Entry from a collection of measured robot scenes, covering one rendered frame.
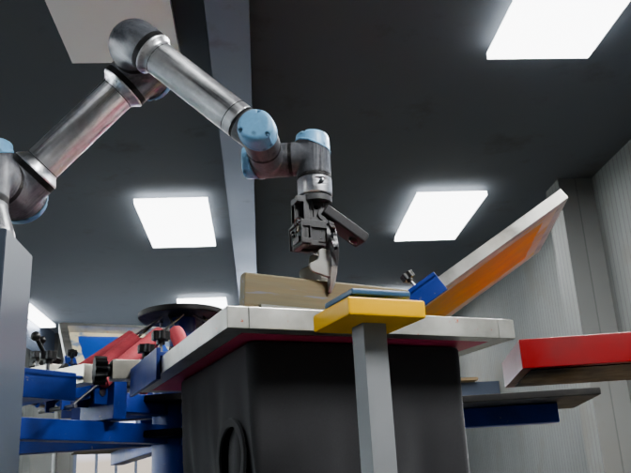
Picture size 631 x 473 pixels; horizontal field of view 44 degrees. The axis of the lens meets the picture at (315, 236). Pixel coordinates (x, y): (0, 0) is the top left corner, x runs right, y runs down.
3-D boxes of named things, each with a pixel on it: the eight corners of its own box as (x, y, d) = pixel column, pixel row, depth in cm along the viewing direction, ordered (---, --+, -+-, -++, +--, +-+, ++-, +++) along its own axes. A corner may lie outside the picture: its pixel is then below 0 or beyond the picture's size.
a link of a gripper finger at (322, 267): (308, 291, 159) (303, 251, 163) (334, 293, 162) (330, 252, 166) (314, 285, 157) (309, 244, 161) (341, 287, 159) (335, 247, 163)
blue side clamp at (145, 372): (178, 379, 172) (178, 347, 174) (156, 378, 170) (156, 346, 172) (149, 397, 198) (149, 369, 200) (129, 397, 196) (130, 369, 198)
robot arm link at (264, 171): (237, 132, 167) (287, 129, 166) (246, 154, 178) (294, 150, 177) (238, 166, 165) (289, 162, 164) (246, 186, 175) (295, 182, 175)
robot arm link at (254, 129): (120, -13, 168) (288, 114, 155) (135, 17, 179) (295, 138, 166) (82, 24, 166) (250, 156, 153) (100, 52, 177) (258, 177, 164)
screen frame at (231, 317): (515, 338, 152) (513, 319, 153) (226, 328, 129) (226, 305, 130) (343, 393, 220) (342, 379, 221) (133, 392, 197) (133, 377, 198)
